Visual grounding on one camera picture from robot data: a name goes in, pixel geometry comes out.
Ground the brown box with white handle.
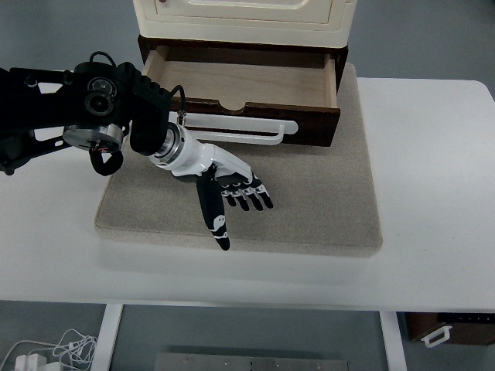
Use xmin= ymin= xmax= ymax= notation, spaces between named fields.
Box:
xmin=405 ymin=312 xmax=494 ymax=348

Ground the beige foam pad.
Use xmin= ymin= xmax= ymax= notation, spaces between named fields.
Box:
xmin=94 ymin=64 xmax=382 ymax=257

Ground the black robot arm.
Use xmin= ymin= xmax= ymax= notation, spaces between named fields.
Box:
xmin=1 ymin=58 xmax=273 ymax=250

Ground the white cable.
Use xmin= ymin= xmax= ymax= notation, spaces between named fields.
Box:
xmin=0 ymin=328 xmax=99 ymax=371

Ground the dark wooden cabinet base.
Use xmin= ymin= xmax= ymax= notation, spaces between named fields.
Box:
xmin=138 ymin=36 xmax=348 ymax=85

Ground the dark wooden drawer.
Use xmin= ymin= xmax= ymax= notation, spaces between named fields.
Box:
xmin=143 ymin=46 xmax=340 ymax=147

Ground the white table leg right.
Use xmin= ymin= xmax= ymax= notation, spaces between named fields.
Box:
xmin=379 ymin=311 xmax=408 ymax=371

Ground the white table leg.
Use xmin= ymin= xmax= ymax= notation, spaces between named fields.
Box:
xmin=90 ymin=304 xmax=124 ymax=371
xmin=379 ymin=311 xmax=408 ymax=371

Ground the white table leg left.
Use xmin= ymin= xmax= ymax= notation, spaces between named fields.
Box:
xmin=90 ymin=304 xmax=124 ymax=371

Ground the cream upper cabinet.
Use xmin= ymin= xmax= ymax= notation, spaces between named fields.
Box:
xmin=134 ymin=0 xmax=357 ymax=48

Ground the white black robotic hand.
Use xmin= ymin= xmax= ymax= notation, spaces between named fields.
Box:
xmin=148 ymin=124 xmax=274 ymax=250

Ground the white power adapter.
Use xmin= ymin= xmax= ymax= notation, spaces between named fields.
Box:
xmin=14 ymin=353 xmax=47 ymax=371

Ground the white drawer handle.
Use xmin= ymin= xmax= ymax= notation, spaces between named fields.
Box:
xmin=184 ymin=113 xmax=299 ymax=145

